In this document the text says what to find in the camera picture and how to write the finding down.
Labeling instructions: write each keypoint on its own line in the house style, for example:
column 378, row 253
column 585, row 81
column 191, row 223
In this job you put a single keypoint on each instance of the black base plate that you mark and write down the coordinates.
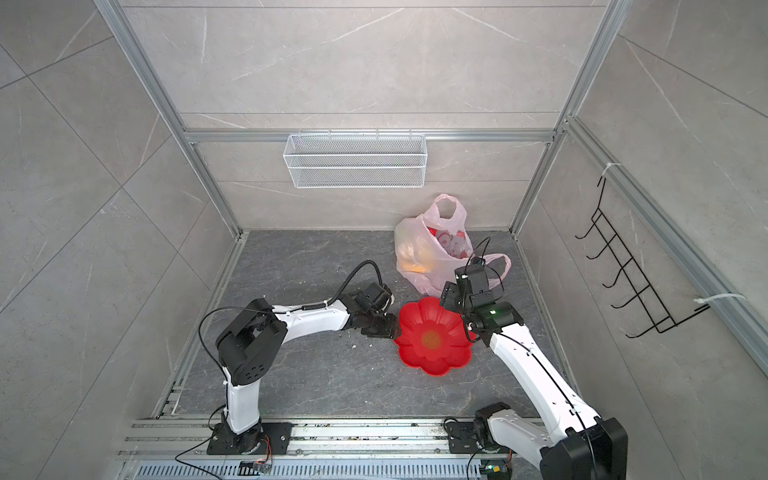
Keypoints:
column 251, row 442
column 470, row 437

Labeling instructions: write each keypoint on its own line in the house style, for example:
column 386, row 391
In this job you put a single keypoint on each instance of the black wire hook rack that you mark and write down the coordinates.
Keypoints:
column 629, row 272

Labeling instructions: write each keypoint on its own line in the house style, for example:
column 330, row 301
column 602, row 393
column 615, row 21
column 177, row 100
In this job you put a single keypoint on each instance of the aluminium mounting rail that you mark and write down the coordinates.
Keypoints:
column 310, row 438

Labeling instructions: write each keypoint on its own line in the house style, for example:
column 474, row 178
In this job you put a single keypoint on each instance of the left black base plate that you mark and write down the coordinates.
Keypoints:
column 251, row 442

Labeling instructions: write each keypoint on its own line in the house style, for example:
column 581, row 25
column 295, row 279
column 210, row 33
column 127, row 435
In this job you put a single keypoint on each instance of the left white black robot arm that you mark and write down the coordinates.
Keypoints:
column 248, row 347

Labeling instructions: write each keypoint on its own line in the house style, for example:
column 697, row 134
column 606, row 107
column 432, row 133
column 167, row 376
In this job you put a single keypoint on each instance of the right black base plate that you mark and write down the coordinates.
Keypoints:
column 470, row 437

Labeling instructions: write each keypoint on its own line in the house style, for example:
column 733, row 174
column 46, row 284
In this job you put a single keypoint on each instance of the red flower-shaped plastic bowl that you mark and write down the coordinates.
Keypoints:
column 432, row 339

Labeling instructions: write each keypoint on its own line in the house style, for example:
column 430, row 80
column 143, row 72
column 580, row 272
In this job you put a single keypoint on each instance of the pink plastic bag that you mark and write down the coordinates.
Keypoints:
column 432, row 245

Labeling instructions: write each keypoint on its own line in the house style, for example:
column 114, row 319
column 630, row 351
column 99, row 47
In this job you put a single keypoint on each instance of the white wire mesh basket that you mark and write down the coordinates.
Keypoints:
column 360, row 160

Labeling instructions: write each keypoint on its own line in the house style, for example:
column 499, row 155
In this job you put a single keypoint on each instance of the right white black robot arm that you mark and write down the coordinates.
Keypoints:
column 573, row 441

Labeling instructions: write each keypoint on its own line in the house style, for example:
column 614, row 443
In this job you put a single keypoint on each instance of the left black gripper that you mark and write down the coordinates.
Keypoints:
column 391, row 330

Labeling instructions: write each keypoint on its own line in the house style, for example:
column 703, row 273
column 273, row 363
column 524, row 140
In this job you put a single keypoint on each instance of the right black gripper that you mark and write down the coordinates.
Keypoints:
column 449, row 295

